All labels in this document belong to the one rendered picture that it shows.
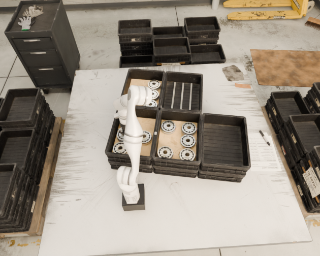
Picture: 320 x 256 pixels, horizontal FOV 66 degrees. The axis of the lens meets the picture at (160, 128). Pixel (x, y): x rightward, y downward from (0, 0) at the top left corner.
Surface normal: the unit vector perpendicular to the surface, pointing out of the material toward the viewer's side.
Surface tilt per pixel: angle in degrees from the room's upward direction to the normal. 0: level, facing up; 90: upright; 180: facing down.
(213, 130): 0
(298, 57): 0
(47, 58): 90
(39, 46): 90
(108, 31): 0
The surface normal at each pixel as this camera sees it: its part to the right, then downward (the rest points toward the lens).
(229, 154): -0.01, -0.58
